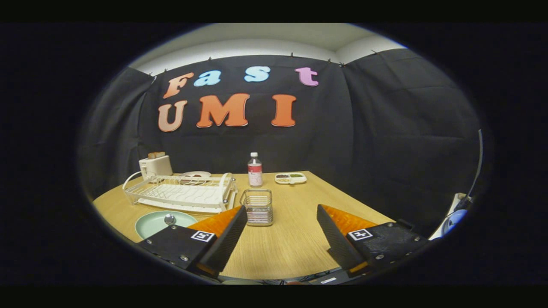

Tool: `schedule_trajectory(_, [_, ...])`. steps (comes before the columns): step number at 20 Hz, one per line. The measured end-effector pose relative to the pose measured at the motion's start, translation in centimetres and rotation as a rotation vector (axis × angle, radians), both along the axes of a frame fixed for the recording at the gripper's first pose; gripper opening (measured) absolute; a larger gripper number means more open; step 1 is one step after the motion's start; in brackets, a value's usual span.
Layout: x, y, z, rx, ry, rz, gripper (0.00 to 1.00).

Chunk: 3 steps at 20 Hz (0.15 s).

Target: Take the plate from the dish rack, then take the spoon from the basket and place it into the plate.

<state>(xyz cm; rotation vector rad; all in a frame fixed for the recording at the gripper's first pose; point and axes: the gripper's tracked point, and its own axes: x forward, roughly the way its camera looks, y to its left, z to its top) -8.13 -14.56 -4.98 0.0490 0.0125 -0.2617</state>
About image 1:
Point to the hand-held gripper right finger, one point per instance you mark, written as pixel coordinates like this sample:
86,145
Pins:
336,239

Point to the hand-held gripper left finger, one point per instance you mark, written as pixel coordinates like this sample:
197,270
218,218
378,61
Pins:
229,239

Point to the pale green plate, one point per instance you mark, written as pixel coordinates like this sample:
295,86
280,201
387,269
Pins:
150,224

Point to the white plate with meat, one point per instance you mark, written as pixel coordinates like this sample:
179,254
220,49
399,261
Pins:
201,173

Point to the white divided condiment dish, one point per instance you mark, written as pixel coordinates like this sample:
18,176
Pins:
291,178

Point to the clear bottle with red label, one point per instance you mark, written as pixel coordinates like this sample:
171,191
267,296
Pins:
255,173

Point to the white toaster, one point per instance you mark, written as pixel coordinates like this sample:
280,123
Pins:
156,167

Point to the black backdrop cloth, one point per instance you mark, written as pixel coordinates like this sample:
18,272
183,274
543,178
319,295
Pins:
364,137

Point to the toast slice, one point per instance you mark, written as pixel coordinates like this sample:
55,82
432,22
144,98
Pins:
156,155

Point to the white and blue object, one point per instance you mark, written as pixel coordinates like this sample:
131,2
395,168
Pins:
454,219

